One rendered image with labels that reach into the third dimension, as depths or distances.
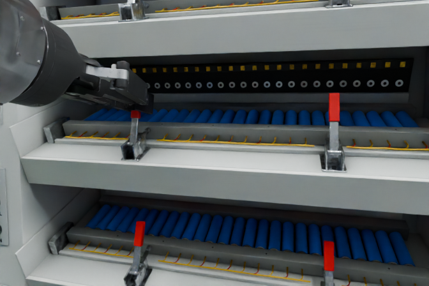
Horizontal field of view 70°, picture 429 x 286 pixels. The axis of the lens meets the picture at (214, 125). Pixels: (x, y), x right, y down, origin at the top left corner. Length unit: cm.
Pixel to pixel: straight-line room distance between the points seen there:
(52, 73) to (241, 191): 26
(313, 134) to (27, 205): 44
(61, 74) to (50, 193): 35
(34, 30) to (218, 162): 26
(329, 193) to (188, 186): 18
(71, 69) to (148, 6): 25
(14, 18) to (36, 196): 39
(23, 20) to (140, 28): 21
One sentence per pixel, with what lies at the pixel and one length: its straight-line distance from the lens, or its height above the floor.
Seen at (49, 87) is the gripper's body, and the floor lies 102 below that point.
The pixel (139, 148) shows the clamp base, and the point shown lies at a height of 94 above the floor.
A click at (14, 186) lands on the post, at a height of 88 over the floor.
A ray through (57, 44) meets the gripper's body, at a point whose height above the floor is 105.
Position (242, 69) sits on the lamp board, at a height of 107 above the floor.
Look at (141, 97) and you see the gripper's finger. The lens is 37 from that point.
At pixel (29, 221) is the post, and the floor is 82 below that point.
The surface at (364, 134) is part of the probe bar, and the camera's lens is 45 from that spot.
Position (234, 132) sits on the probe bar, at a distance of 45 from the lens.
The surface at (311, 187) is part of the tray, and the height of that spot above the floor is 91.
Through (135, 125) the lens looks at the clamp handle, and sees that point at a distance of 45.
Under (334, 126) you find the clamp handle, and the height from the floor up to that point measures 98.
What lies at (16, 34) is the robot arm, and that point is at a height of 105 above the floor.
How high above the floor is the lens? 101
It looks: 4 degrees down
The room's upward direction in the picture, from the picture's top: straight up
